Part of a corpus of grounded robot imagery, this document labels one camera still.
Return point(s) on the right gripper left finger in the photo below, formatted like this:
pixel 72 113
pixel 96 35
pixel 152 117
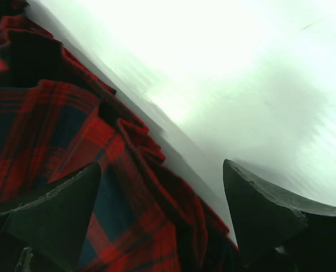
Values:
pixel 44 230

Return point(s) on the red plaid skirt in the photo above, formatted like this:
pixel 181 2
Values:
pixel 55 117

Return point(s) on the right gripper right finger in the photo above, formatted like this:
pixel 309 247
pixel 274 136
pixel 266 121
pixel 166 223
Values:
pixel 276 229

